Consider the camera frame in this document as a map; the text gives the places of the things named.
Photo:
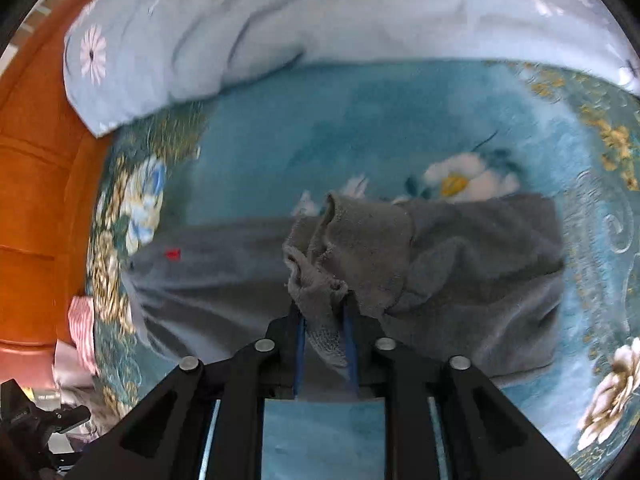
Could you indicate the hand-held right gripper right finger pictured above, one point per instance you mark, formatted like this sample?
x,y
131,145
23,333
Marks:
x,y
351,355

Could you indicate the light blue floral quilt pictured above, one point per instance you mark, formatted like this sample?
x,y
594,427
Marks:
x,y
260,25

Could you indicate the teal floral blanket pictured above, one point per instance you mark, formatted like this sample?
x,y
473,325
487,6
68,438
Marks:
x,y
310,125

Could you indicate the orange wooden headboard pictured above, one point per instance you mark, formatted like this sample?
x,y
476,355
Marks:
x,y
35,200

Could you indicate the grey fleece garment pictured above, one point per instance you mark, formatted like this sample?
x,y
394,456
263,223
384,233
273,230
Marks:
x,y
450,260

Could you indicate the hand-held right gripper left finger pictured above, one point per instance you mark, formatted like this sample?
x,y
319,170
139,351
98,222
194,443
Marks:
x,y
299,355

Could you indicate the pink striped cloth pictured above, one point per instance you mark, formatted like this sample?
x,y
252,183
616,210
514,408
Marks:
x,y
82,332

